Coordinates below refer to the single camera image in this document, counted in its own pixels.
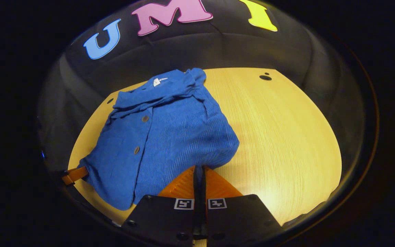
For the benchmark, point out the black backdrop cloth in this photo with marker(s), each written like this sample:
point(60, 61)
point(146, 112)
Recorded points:
point(218, 48)

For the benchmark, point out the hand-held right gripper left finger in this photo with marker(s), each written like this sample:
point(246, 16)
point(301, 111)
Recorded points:
point(170, 219)

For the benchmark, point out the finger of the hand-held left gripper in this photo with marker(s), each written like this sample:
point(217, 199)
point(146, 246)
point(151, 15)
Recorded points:
point(75, 175)

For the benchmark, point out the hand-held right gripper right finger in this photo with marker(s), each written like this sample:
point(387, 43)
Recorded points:
point(238, 219)

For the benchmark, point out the blue button jacket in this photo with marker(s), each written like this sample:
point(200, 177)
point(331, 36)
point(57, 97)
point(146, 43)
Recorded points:
point(170, 137)

